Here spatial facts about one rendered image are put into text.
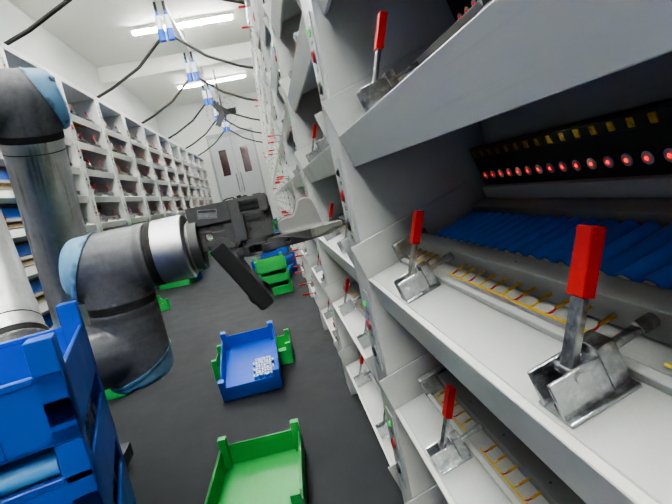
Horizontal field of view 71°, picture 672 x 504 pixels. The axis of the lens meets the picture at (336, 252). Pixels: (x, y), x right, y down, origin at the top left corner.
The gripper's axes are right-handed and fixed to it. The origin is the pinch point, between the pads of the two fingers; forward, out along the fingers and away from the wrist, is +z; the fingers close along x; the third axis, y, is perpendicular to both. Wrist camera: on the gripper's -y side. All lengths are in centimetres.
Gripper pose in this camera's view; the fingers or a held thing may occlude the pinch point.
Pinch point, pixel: (333, 228)
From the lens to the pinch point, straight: 68.7
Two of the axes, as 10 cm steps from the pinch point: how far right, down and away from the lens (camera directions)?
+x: -1.4, -1.1, 9.8
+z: 9.7, -2.2, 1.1
